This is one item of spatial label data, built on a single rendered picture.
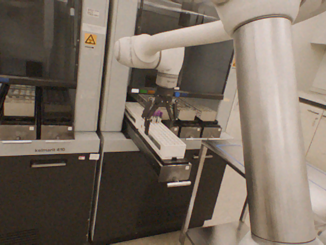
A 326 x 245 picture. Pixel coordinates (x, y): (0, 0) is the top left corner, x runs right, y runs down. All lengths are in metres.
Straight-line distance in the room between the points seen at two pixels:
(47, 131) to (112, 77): 0.39
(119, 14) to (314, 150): 2.66
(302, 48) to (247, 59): 3.33
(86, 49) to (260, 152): 0.98
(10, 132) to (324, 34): 3.43
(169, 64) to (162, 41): 0.18
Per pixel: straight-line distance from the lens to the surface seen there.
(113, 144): 1.32
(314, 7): 0.65
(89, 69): 1.27
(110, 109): 1.35
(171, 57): 1.03
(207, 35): 0.82
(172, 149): 1.00
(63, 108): 1.29
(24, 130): 1.25
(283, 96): 0.47
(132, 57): 0.95
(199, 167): 1.32
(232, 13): 0.51
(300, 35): 3.72
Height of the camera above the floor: 1.26
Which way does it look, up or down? 18 degrees down
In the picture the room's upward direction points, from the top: 11 degrees clockwise
